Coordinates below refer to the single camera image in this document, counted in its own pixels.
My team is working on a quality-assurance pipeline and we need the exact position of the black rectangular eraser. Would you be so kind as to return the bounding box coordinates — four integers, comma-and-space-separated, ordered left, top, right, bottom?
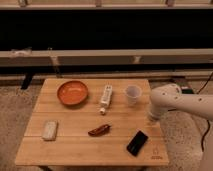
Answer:
126, 131, 148, 156

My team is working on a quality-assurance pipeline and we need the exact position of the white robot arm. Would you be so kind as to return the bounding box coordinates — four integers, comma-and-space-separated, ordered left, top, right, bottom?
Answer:
148, 84, 213, 171

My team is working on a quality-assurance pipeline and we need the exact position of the white tube bottle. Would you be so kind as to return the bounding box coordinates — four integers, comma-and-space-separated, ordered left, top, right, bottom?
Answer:
100, 85, 113, 115

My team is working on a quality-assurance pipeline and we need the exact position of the clear plastic cup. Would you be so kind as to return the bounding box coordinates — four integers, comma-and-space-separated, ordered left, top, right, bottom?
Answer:
125, 85, 142, 106

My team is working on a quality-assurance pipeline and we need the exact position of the orange bowl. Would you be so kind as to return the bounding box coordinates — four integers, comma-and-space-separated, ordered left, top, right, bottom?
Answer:
57, 80, 89, 106

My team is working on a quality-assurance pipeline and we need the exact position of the dark red chili pepper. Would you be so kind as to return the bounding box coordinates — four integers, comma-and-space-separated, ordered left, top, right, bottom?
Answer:
88, 124, 110, 136

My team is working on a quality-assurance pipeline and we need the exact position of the black power box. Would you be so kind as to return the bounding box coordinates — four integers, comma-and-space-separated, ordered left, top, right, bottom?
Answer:
181, 86, 194, 94

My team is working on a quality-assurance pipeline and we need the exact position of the grey metal rail beam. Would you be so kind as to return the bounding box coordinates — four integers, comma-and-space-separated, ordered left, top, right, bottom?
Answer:
0, 49, 213, 67

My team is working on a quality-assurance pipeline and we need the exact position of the black cable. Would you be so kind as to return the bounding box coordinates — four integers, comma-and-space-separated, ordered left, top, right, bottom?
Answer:
195, 71, 213, 153

